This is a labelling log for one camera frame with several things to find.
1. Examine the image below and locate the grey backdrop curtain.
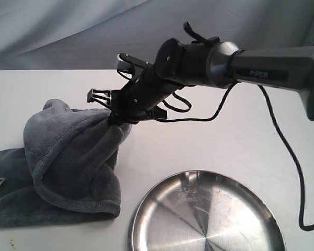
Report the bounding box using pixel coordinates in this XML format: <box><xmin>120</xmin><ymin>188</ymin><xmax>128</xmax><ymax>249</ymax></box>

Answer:
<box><xmin>0</xmin><ymin>1</ymin><xmax>314</xmax><ymax>70</ymax></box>

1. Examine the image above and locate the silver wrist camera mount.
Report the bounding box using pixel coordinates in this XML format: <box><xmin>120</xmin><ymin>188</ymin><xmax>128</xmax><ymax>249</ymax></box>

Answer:
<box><xmin>115</xmin><ymin>52</ymin><xmax>151</xmax><ymax>73</ymax></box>

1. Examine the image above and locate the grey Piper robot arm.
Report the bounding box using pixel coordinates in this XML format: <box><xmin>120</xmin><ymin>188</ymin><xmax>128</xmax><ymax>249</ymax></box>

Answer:
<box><xmin>87</xmin><ymin>37</ymin><xmax>314</xmax><ymax>124</ymax></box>

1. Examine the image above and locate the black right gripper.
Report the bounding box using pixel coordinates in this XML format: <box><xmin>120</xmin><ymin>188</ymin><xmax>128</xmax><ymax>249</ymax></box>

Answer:
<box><xmin>87</xmin><ymin>65</ymin><xmax>181</xmax><ymax>124</ymax></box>

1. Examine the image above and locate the round stainless steel plate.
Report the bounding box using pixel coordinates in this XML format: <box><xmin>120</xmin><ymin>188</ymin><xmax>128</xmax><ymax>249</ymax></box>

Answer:
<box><xmin>128</xmin><ymin>170</ymin><xmax>286</xmax><ymax>250</ymax></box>

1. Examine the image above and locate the grey-blue fleece towel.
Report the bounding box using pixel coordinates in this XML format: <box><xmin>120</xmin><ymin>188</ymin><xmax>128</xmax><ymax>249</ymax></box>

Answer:
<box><xmin>0</xmin><ymin>99</ymin><xmax>131</xmax><ymax>227</ymax></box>

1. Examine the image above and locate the black cable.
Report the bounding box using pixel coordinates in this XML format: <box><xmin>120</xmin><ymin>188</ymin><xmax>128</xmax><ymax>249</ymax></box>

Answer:
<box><xmin>120</xmin><ymin>22</ymin><xmax>314</xmax><ymax>232</ymax></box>

